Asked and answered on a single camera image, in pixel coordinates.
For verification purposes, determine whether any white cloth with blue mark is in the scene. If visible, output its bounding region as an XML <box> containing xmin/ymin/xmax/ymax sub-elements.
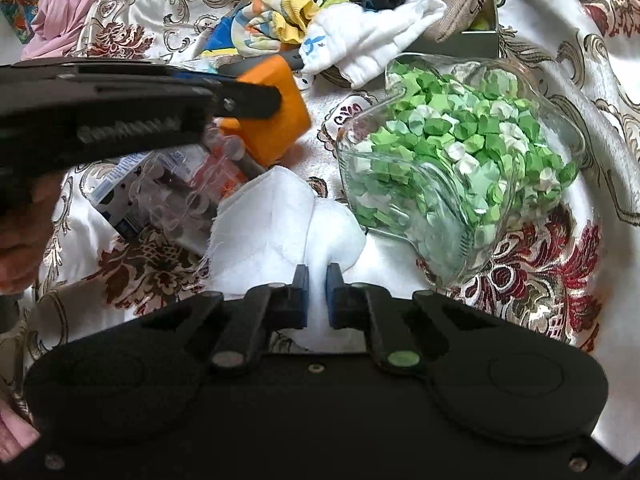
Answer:
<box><xmin>299</xmin><ymin>0</ymin><xmax>446</xmax><ymax>89</ymax></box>

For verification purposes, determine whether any colourful wall paper decoration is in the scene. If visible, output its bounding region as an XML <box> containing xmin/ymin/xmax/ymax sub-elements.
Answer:
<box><xmin>0</xmin><ymin>0</ymin><xmax>39</xmax><ymax>44</ymax></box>

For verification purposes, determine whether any clear box of small bottles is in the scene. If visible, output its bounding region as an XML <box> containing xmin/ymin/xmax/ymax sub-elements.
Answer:
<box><xmin>129</xmin><ymin>126</ymin><xmax>265</xmax><ymax>256</ymax></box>

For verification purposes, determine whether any yellow sock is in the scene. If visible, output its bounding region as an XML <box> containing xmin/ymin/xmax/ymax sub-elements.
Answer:
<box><xmin>271</xmin><ymin>0</ymin><xmax>320</xmax><ymax>44</ymax></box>

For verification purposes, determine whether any blue white milk carton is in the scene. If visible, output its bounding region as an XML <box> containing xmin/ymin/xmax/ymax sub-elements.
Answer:
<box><xmin>92</xmin><ymin>152</ymin><xmax>212</xmax><ymax>256</ymax></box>

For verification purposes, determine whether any person's left hand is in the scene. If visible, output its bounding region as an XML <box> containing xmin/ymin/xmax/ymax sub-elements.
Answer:
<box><xmin>0</xmin><ymin>171</ymin><xmax>65</xmax><ymax>295</ymax></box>

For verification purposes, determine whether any glass jar of green stars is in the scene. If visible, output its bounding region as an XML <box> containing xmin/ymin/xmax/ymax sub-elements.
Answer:
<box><xmin>335</xmin><ymin>52</ymin><xmax>585</xmax><ymax>287</ymax></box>

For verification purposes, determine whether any cartoon painted tray box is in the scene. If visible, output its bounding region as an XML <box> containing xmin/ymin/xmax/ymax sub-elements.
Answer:
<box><xmin>199</xmin><ymin>0</ymin><xmax>501</xmax><ymax>61</ymax></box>

